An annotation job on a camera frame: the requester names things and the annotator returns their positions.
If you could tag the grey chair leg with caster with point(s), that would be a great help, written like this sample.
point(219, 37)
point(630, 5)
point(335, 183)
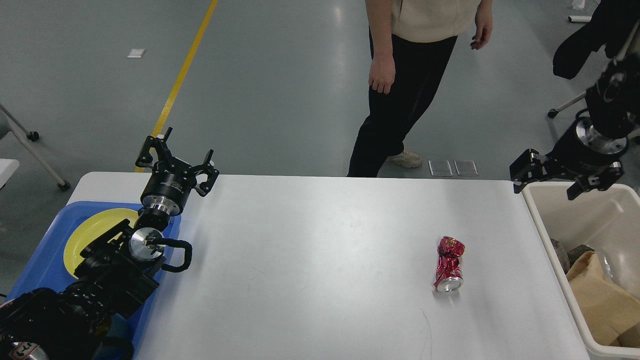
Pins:
point(10, 125)

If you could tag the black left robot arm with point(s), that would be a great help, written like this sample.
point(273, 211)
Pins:
point(116, 272)

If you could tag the left floor outlet cover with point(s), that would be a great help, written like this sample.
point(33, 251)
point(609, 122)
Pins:
point(440, 168)

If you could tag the yellow plastic plate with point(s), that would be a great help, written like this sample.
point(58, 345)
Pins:
point(89, 230)

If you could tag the right floor outlet cover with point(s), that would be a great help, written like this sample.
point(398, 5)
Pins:
point(466, 169)

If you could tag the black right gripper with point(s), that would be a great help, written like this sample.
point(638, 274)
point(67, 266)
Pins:
point(581, 153)

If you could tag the teal mug yellow inside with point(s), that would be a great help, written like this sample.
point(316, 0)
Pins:
point(114, 327)

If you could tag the silver foil bag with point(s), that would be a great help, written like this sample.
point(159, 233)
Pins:
point(568, 258)

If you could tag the white office chair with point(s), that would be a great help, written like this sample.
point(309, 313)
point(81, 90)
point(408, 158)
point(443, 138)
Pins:
point(630, 46)

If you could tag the floor outlet cover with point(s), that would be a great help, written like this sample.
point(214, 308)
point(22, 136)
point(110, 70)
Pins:
point(440, 168)
point(466, 169)

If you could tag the walking person's left hand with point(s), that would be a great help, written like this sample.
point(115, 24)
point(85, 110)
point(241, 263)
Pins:
point(484, 28)

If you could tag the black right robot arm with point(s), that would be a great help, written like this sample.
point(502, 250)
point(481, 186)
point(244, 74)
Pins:
point(612, 102)

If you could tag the white desk base far right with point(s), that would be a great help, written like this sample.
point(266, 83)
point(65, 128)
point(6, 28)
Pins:
point(579, 19)

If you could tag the blue plastic tray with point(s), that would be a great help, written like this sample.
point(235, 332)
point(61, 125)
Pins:
point(46, 269)

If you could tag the walking person's right hand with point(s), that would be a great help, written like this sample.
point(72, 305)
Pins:
point(382, 74)

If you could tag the brown paper bag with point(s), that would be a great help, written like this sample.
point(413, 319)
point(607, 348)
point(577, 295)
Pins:
point(608, 309)

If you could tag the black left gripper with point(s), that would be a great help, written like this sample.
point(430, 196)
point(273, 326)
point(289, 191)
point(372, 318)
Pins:
point(166, 190)

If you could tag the walking person beige sweater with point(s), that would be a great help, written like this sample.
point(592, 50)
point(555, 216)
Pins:
point(421, 36)

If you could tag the beige plastic bin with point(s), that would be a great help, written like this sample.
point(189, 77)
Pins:
point(606, 221)

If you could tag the crushed red soda can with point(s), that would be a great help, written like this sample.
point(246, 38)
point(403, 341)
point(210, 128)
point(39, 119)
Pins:
point(449, 276)

